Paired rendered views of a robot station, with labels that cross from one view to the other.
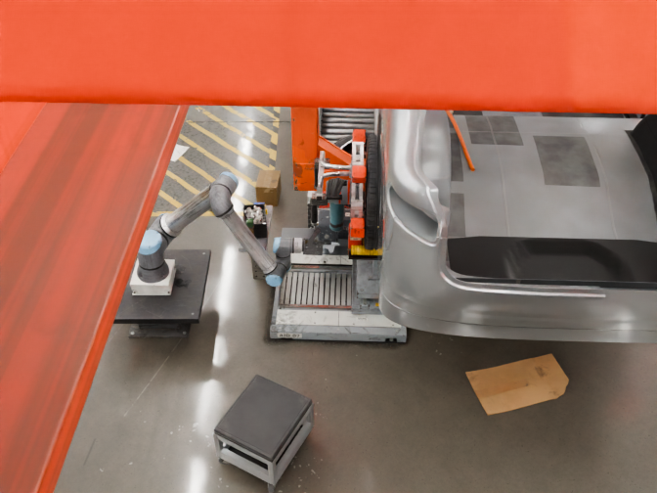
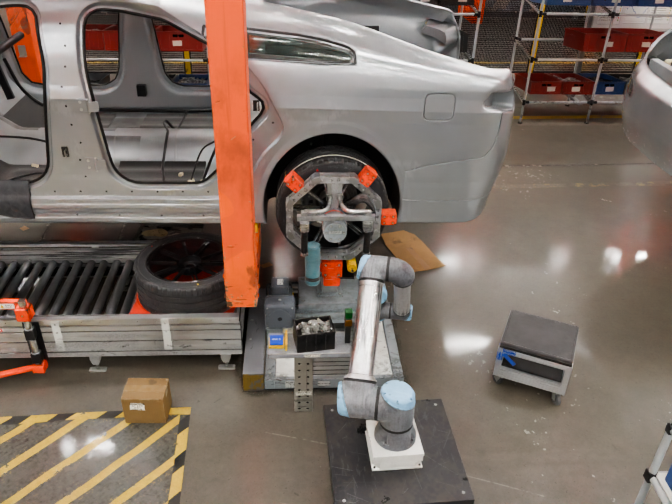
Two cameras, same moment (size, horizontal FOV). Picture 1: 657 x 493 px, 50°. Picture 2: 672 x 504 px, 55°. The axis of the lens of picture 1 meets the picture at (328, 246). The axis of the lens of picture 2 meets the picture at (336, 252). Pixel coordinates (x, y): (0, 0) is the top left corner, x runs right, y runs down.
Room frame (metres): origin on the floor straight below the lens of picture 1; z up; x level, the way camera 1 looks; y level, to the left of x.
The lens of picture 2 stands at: (3.57, 3.04, 2.64)
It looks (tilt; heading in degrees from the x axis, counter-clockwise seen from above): 32 degrees down; 264
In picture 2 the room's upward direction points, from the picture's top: 2 degrees clockwise
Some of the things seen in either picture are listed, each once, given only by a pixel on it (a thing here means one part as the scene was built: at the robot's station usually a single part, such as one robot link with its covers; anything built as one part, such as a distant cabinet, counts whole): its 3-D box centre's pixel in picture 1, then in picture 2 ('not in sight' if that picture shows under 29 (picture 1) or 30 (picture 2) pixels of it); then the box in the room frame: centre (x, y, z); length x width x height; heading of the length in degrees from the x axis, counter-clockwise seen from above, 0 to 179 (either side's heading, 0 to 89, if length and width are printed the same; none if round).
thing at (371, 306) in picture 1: (379, 282); (328, 301); (3.22, -0.33, 0.13); 0.50 x 0.36 x 0.10; 178
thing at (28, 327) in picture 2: not in sight; (31, 336); (4.92, 0.13, 0.30); 0.09 x 0.05 x 0.50; 178
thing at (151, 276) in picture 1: (152, 266); (395, 427); (3.04, 1.05, 0.43); 0.19 x 0.19 x 0.10
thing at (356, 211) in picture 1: (356, 192); (333, 217); (3.23, -0.16, 0.85); 0.54 x 0.07 x 0.54; 178
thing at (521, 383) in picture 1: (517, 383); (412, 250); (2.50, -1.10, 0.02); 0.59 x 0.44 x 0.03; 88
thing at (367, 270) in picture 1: (381, 260); (329, 277); (3.22, -0.33, 0.32); 0.40 x 0.30 x 0.28; 178
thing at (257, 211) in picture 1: (254, 220); (313, 333); (3.38, 0.46, 0.51); 0.20 x 0.14 x 0.13; 7
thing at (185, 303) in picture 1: (159, 299); (391, 470); (3.04, 1.05, 0.15); 0.60 x 0.60 x 0.30; 0
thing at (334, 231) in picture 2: (344, 192); (334, 223); (3.23, -0.09, 0.85); 0.21 x 0.14 x 0.14; 88
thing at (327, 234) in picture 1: (347, 235); (280, 306); (3.54, -0.13, 0.26); 0.42 x 0.18 x 0.35; 88
